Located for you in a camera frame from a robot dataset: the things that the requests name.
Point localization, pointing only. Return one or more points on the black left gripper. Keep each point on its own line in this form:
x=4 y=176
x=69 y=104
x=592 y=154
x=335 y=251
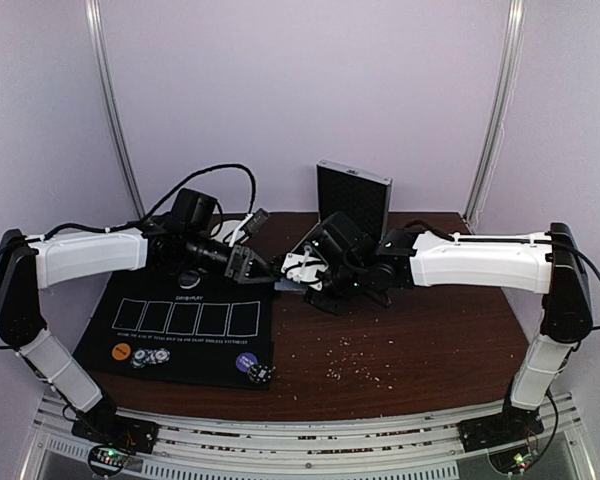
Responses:
x=240 y=259

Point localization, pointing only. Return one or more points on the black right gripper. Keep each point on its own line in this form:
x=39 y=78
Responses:
x=323 y=298

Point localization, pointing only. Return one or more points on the boxed deck of cards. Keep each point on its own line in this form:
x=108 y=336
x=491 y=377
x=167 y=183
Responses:
x=284 y=285

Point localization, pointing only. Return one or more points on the clear acrylic dealer button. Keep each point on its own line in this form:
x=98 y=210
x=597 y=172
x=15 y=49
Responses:
x=188 y=280

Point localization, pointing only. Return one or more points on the blue small blind button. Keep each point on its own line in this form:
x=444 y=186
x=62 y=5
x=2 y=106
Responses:
x=244 y=361

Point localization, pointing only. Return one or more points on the black poker chip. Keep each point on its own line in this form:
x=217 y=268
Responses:
x=259 y=374

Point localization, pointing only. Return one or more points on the white blue chips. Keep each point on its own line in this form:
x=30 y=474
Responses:
x=142 y=358

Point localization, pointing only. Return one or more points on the orange big blind button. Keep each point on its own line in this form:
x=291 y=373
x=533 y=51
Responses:
x=121 y=351

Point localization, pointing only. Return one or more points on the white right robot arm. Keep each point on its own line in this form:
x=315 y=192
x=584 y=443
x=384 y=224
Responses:
x=545 y=263

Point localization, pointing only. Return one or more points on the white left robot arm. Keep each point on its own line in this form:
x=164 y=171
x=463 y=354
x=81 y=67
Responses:
x=31 y=269

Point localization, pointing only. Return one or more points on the orange bowl white inside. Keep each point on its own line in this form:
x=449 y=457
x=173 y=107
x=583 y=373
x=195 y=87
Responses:
x=223 y=231

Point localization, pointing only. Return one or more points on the aluminium poker chip case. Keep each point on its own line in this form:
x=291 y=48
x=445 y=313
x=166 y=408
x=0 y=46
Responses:
x=353 y=207

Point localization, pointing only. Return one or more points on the black poker table mat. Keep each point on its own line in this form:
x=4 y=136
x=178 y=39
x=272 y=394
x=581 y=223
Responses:
x=204 y=328

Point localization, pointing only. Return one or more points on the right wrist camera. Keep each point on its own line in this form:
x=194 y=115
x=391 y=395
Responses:
x=306 y=267

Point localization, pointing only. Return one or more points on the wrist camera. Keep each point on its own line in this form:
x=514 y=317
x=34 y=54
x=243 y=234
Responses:
x=249 y=226
x=306 y=267

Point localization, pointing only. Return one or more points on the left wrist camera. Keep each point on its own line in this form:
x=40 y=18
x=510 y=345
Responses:
x=249 y=226

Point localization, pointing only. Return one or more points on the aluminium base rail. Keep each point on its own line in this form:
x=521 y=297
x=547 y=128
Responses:
x=419 y=446

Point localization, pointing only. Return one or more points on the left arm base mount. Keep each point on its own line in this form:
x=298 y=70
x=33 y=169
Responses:
x=123 y=433

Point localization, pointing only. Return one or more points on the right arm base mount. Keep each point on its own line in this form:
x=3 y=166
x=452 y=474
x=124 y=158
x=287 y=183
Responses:
x=498 y=429

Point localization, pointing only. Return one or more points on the right aluminium frame post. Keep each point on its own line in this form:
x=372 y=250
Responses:
x=504 y=90

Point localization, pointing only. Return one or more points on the aluminium frame post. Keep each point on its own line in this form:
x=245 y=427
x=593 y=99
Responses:
x=98 y=40
x=504 y=90

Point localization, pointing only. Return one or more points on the left aluminium frame post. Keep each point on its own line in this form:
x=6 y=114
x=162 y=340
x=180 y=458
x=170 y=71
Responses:
x=98 y=40

